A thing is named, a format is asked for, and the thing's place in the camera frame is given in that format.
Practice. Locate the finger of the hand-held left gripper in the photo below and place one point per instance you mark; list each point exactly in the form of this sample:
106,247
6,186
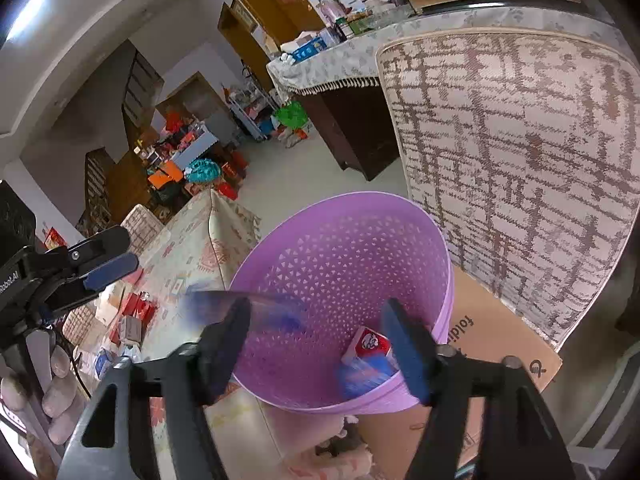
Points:
112,267
107,240

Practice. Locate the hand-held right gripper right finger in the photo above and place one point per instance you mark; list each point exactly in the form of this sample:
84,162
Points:
407,357

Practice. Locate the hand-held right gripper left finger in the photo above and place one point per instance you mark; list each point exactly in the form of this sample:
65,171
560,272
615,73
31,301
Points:
230,352

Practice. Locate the red and white small carton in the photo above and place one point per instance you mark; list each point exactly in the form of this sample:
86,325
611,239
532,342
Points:
367,342

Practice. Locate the blue snack packet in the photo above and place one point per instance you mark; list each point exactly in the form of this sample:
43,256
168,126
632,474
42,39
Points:
365,377

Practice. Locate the blue clear plastic wrapper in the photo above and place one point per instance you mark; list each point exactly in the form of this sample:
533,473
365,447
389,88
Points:
200,305

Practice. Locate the purple perforated plastic basket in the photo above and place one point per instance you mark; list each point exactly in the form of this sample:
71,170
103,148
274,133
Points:
340,260

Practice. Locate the person's left hand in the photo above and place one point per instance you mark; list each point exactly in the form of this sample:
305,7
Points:
57,400

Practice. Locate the woven beige chair back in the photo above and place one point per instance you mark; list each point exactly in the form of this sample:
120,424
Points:
142,230

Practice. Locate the small red boxes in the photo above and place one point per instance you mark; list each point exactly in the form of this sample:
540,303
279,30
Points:
140,307

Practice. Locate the cream red patterned table cloth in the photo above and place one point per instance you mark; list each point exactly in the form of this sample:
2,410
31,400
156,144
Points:
190,260

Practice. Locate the dark wooden staircase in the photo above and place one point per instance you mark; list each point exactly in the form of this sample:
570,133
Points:
125,160

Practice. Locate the orange box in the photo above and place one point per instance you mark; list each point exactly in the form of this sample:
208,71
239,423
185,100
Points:
165,176

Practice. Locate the teal knitted cloth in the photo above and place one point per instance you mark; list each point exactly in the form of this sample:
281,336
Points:
202,171

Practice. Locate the red gift boxes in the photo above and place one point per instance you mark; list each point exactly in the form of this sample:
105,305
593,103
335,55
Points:
232,175

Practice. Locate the white shelf cart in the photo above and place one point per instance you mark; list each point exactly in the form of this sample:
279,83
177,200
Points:
252,115

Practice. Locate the beige brown patterned mattress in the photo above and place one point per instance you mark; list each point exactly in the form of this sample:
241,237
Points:
500,160

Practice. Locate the green plastic bag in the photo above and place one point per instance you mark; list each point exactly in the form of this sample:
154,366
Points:
292,114

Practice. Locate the dark wooden table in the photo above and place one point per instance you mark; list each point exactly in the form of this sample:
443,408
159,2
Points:
360,130

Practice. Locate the blue tissue box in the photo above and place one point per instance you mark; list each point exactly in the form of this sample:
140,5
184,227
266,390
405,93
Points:
307,51

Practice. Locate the grey floral fringed tablecloth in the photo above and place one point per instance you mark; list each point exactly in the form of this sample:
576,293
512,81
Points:
340,60

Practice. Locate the pink water bottle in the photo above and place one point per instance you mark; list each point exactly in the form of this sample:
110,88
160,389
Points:
331,10

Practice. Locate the white metal frame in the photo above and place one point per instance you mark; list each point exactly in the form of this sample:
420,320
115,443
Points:
600,395

